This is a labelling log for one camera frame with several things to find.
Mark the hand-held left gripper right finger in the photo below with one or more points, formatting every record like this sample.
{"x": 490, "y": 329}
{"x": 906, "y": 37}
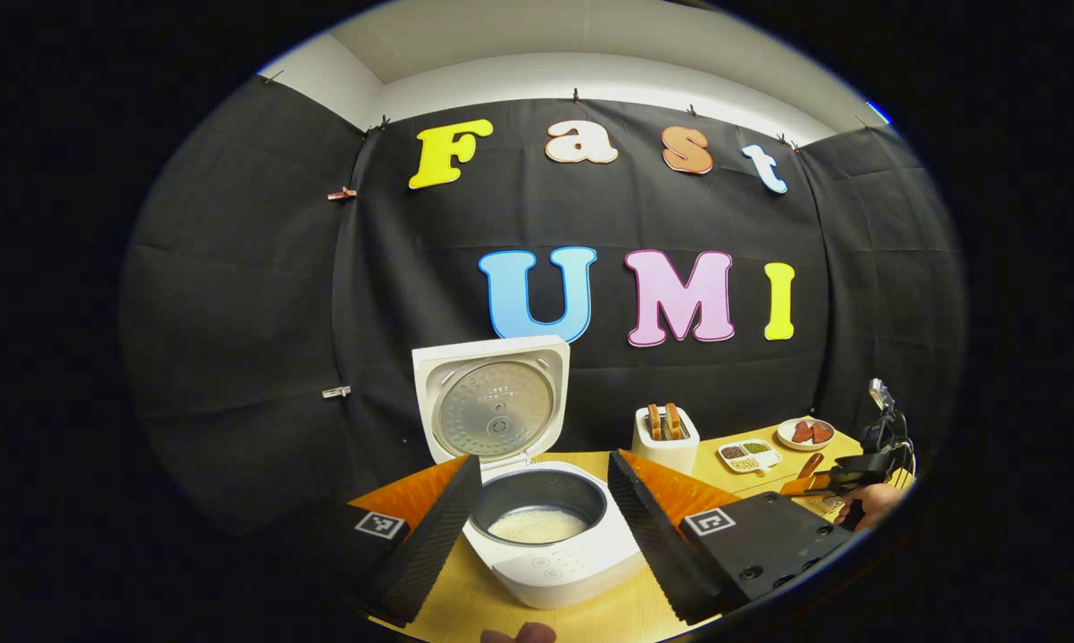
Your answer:
{"x": 657, "y": 554}

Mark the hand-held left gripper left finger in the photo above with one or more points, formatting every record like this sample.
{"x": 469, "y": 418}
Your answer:
{"x": 429, "y": 554}

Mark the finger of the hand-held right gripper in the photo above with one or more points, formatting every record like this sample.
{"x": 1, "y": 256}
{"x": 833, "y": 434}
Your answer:
{"x": 813, "y": 487}
{"x": 871, "y": 463}

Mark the brown wooden spoon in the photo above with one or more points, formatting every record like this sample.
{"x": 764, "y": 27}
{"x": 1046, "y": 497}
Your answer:
{"x": 811, "y": 464}

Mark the white rice cooker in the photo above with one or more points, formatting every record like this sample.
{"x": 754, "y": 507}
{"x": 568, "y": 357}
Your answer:
{"x": 536, "y": 572}

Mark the white rice heap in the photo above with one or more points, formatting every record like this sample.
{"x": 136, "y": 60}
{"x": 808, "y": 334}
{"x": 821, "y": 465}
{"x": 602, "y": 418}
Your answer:
{"x": 536, "y": 527}

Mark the small white round plate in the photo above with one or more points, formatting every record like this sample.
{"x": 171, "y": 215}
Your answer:
{"x": 804, "y": 446}

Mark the red-brown meat slice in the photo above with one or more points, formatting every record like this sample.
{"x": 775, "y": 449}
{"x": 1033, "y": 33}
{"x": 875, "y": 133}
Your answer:
{"x": 822, "y": 433}
{"x": 803, "y": 432}

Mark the white divided bean dish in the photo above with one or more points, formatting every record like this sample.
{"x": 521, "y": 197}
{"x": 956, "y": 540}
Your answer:
{"x": 749, "y": 455}

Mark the white toaster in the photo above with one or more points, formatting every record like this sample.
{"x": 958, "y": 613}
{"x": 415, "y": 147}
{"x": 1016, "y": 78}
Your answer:
{"x": 666, "y": 455}

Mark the toasted bread slice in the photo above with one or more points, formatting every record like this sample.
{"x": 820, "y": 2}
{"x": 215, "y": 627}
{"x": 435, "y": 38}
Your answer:
{"x": 654, "y": 421}
{"x": 672, "y": 420}

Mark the silver cloth clip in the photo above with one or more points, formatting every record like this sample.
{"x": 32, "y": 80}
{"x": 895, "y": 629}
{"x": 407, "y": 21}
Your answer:
{"x": 337, "y": 392}

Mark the black backdrop cloth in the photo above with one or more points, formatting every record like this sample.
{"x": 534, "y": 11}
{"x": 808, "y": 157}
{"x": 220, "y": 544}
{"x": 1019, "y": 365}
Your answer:
{"x": 412, "y": 268}

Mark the short ceiling light strip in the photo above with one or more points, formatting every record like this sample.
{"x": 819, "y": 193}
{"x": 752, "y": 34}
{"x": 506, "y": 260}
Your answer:
{"x": 878, "y": 112}

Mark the pink cloth clip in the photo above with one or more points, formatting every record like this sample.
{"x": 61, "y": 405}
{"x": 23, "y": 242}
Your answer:
{"x": 342, "y": 194}

